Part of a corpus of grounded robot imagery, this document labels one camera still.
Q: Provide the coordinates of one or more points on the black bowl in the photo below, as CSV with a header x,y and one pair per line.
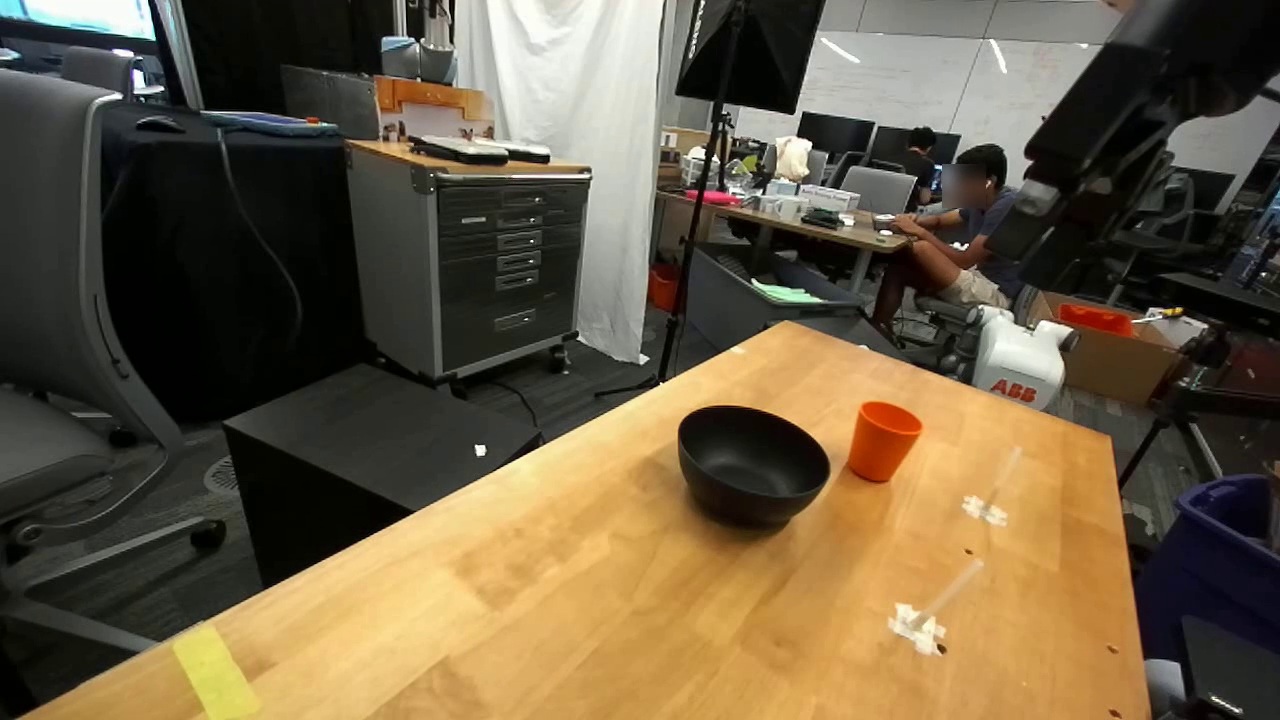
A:
x,y
754,466

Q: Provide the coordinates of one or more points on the white taped clear stick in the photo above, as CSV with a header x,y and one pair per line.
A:
x,y
984,509
918,624

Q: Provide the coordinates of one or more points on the black backdrop panel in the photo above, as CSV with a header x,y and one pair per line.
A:
x,y
267,46

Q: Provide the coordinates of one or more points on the brown wooden box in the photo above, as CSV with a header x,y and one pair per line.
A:
x,y
435,106

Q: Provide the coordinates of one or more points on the black box under desk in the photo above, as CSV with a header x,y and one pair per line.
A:
x,y
745,301

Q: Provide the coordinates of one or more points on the yellow tape strip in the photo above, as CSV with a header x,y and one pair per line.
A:
x,y
215,673

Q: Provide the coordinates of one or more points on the blue plastic bin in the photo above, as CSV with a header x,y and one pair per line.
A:
x,y
1221,560

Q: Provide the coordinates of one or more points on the white ABB container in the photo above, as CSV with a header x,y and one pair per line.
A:
x,y
1022,362

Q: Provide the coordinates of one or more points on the low black cabinet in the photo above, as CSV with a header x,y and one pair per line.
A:
x,y
362,442

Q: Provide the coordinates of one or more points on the grey office chair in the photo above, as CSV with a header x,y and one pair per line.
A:
x,y
53,264

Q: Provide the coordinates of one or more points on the wooden background desk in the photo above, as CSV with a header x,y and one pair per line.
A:
x,y
814,231

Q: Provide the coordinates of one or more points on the dark-haired background person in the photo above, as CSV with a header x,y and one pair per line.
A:
x,y
923,149

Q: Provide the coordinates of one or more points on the orange plastic cup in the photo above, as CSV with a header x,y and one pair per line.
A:
x,y
880,442

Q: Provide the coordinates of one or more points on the black keyboard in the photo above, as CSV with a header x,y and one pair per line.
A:
x,y
457,145

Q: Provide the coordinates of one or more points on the seated person dark shirt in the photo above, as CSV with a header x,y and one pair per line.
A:
x,y
967,224

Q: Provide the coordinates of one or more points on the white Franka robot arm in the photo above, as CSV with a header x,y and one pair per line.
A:
x,y
1172,53

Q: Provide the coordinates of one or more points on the black background monitor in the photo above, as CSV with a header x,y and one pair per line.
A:
x,y
834,137
897,145

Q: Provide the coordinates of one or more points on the grey metal drawer cabinet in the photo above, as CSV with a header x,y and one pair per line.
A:
x,y
464,264

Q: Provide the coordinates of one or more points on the white curtain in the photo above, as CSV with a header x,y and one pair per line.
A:
x,y
572,135

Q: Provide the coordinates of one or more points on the cardboard box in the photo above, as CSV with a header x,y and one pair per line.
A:
x,y
1125,365

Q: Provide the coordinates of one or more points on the black light stand pole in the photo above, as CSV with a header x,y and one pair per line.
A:
x,y
693,241

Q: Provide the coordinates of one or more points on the black side table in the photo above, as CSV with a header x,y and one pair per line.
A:
x,y
1215,293

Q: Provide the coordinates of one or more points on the black softbox light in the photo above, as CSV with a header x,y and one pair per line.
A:
x,y
754,46

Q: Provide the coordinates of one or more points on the orange bucket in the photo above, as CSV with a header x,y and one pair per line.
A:
x,y
667,291

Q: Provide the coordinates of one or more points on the bright computer screen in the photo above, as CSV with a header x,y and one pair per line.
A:
x,y
81,16

